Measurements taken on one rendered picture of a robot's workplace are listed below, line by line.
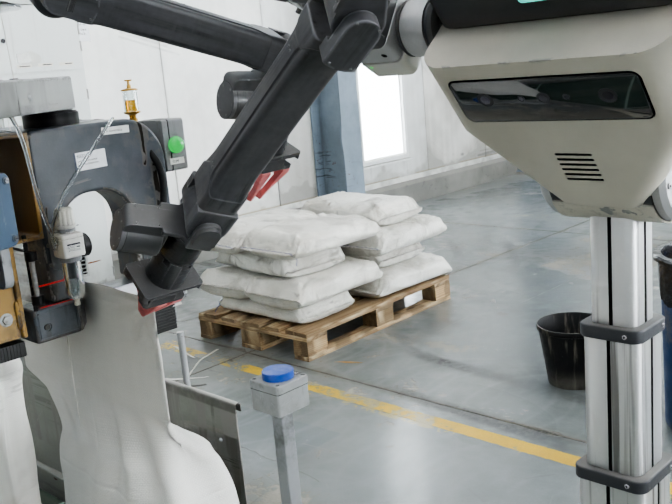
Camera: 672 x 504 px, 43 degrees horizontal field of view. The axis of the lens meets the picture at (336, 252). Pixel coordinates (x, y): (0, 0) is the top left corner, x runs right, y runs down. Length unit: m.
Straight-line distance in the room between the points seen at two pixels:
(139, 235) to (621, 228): 0.74
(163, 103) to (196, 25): 5.19
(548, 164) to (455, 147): 7.60
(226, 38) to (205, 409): 0.89
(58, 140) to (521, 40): 0.72
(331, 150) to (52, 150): 6.04
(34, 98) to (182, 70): 5.21
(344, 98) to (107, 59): 2.01
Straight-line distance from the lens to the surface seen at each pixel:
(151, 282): 1.25
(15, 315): 1.42
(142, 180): 1.50
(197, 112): 6.60
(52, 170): 1.42
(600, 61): 1.15
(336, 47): 0.88
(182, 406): 1.95
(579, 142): 1.28
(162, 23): 1.22
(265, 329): 4.33
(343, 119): 7.13
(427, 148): 8.58
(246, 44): 1.28
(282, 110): 0.99
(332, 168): 7.40
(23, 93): 1.33
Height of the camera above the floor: 1.40
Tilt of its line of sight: 13 degrees down
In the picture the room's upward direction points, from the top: 5 degrees counter-clockwise
